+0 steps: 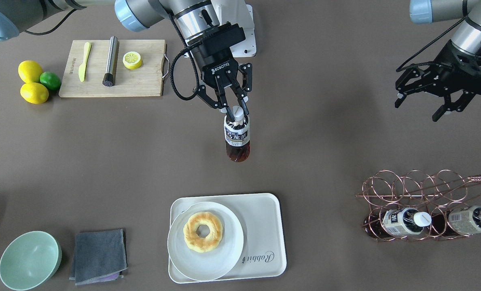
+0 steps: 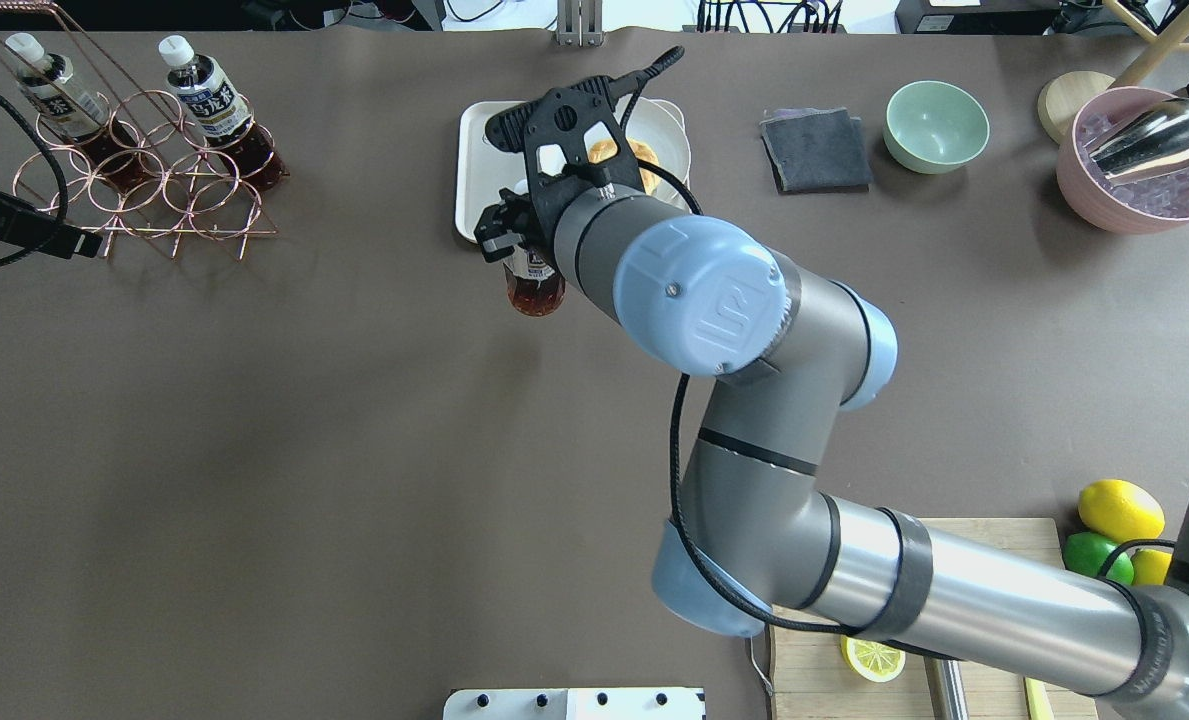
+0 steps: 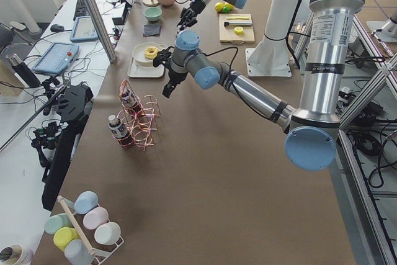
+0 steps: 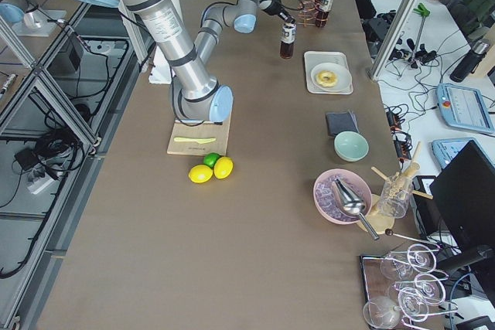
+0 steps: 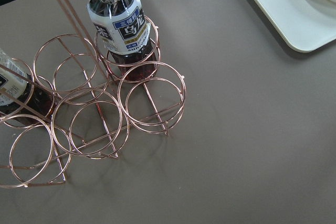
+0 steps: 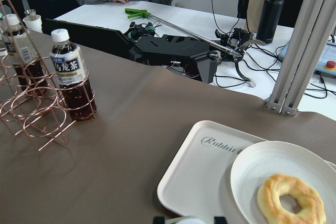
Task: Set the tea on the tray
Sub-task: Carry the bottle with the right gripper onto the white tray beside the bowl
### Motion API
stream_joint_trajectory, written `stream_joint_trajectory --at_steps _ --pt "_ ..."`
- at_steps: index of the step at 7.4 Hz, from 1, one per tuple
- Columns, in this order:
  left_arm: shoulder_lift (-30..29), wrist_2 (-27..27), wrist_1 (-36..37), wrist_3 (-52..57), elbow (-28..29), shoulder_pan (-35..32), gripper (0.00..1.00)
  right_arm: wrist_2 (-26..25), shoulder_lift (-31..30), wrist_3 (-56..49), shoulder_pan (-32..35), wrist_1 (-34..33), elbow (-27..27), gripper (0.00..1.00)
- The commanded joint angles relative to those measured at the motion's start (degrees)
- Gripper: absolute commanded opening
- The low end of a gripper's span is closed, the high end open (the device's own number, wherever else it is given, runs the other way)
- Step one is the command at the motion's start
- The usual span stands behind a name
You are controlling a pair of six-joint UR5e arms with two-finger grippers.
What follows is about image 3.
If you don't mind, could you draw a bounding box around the white plate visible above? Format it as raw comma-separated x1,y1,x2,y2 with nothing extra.
133,42,167,66

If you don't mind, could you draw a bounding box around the wooden rack handle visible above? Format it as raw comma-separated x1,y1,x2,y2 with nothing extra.
57,195,96,256

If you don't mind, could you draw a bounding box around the mint green cup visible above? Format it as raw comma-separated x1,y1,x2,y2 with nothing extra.
44,213,73,235

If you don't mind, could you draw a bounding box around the black keyboard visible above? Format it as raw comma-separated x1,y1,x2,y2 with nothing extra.
73,0,90,20

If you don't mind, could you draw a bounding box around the lemon half slice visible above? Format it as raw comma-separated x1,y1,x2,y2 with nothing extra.
234,26,244,35

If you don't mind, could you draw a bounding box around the blue teach pendant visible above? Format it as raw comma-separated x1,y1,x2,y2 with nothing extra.
32,42,79,75
69,16,99,42

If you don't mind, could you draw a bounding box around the aluminium frame post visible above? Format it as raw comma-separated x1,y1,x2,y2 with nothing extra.
84,0,117,63

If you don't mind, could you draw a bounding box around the glazed donut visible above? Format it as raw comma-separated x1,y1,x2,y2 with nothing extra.
143,46,160,60

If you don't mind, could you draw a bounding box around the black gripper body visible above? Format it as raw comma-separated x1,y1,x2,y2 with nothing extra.
168,68,188,84
185,0,206,17

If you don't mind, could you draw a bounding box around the copper wire bottle rack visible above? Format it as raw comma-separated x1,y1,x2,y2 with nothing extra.
117,79,161,152

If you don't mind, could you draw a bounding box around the cream white cup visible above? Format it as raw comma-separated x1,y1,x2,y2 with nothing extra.
94,222,121,245

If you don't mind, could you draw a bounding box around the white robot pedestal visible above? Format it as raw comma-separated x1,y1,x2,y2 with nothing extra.
246,0,299,77

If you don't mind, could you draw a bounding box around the pink cup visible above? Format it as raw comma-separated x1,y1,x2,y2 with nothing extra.
83,207,109,230

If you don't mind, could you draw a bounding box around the steel muddler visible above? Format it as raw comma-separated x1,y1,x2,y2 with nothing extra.
223,21,252,27

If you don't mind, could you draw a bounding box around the white serving tray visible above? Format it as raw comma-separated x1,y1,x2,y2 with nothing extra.
127,58,164,78

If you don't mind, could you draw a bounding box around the yellow lemon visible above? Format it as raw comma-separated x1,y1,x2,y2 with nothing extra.
215,2,224,12
224,2,234,11

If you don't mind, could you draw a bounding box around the white wire cup rack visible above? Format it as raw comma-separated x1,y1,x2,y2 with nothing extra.
67,199,124,264

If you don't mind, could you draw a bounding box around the tea bottle in rack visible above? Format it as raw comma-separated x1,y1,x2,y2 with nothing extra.
108,115,133,149
121,90,141,114

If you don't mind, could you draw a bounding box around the computer mouse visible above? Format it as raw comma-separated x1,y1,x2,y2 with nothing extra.
50,24,65,33

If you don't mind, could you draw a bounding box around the tea bottle in rack back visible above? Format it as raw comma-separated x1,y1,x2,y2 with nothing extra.
121,90,141,114

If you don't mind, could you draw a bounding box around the mint green bowl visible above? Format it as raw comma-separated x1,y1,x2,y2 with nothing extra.
143,7,163,22

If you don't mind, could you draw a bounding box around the tea bottle in rack front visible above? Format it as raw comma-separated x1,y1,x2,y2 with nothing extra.
108,115,133,149

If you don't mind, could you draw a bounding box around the grey folded cloth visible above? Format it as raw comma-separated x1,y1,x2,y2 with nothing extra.
143,24,161,37

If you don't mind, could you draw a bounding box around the blue cup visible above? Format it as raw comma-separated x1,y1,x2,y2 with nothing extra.
74,191,99,215

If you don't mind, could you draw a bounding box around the black thermos bottle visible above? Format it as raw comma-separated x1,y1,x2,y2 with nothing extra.
6,53,41,88

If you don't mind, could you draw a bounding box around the black camera stand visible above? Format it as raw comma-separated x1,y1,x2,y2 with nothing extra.
31,83,93,211

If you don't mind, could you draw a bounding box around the green lime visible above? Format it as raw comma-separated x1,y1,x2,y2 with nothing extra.
221,6,231,14

